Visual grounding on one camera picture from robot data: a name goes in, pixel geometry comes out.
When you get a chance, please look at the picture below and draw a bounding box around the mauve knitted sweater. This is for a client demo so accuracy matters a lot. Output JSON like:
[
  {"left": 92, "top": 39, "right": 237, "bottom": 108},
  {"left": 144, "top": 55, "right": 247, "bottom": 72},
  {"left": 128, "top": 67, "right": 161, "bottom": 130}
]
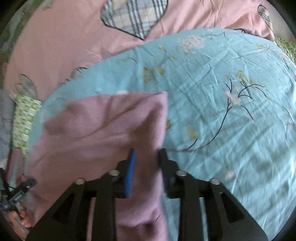
[{"left": 18, "top": 92, "right": 167, "bottom": 240}]

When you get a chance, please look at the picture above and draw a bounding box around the pink heart-print duvet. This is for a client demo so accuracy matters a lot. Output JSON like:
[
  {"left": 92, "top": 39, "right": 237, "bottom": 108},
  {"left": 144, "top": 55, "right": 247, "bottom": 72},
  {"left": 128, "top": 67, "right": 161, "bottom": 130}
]
[{"left": 1, "top": 1, "right": 274, "bottom": 100}]

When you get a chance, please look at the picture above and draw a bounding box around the person's left hand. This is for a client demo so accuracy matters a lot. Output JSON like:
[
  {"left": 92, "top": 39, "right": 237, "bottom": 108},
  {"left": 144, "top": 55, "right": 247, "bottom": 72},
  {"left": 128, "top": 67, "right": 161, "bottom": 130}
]
[{"left": 9, "top": 205, "right": 33, "bottom": 240}]

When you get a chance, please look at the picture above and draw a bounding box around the green checkered pillow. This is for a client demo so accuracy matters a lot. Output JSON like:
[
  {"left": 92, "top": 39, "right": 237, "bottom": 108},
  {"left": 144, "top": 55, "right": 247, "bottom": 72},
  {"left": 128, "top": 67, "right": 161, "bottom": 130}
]
[{"left": 12, "top": 95, "right": 42, "bottom": 149}]

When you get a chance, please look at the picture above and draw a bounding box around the grey cartoon-print blanket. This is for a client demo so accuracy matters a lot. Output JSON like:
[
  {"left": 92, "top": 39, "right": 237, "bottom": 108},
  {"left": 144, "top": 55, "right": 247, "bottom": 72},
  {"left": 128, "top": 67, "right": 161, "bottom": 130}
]
[{"left": 0, "top": 89, "right": 15, "bottom": 163}]

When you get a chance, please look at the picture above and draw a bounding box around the teal floral quilt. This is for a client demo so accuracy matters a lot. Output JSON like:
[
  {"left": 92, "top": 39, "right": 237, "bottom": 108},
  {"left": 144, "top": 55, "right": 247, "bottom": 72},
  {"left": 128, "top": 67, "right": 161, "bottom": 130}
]
[{"left": 29, "top": 29, "right": 295, "bottom": 240}]

